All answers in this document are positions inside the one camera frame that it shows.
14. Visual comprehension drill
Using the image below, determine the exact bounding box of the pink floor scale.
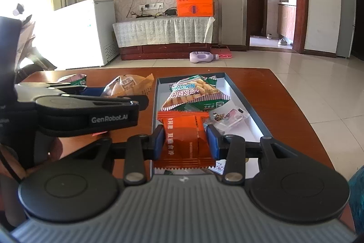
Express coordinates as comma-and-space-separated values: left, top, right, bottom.
210, 45, 233, 59

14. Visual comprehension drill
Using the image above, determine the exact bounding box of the orange snack packet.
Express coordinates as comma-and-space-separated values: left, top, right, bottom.
156, 110, 217, 171

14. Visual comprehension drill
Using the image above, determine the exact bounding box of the white wall outlet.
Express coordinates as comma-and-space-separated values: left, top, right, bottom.
139, 2, 164, 10

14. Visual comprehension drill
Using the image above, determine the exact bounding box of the silver refrigerator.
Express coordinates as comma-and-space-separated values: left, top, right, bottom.
337, 0, 358, 59

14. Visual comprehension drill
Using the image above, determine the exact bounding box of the white patterned cabinet cloth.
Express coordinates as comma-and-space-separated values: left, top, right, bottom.
112, 16, 215, 48

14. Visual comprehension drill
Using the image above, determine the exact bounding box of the brown bread packet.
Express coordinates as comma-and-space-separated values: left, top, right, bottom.
103, 74, 154, 97

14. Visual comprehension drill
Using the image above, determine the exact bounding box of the teal cloth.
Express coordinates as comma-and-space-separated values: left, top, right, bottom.
348, 166, 364, 235

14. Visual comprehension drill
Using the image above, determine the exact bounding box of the clear candy packet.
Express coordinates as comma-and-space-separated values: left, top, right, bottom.
213, 108, 247, 130

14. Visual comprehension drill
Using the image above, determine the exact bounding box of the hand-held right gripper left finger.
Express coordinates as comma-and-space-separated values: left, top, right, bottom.
72, 124, 165, 186

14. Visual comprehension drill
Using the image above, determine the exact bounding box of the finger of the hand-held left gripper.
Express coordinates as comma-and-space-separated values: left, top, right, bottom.
15, 82, 104, 96
94, 96, 150, 113

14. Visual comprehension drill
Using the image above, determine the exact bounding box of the white chest freezer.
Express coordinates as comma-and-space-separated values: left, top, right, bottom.
54, 0, 120, 70

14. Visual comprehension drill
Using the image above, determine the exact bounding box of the wooden kitchen cabinet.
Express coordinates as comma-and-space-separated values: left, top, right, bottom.
277, 2, 298, 43

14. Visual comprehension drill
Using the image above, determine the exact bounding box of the person's left hand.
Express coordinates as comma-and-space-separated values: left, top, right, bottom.
51, 136, 76, 162

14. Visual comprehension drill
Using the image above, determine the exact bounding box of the dark wooden television cabinet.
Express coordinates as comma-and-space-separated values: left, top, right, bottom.
119, 42, 220, 61

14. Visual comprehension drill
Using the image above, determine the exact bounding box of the purple detergent bottle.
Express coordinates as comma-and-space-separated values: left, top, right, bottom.
190, 51, 220, 64

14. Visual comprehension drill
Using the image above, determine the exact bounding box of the electric scooter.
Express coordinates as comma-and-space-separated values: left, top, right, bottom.
0, 3, 58, 82

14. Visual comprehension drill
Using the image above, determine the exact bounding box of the green prawn cracker bag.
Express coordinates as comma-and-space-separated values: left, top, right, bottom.
58, 74, 87, 87
162, 75, 231, 113

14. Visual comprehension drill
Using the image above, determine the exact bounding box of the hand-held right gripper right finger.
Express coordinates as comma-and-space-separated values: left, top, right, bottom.
206, 123, 298, 186

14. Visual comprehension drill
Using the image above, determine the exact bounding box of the grey shallow cardboard box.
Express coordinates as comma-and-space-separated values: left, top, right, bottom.
151, 72, 273, 176

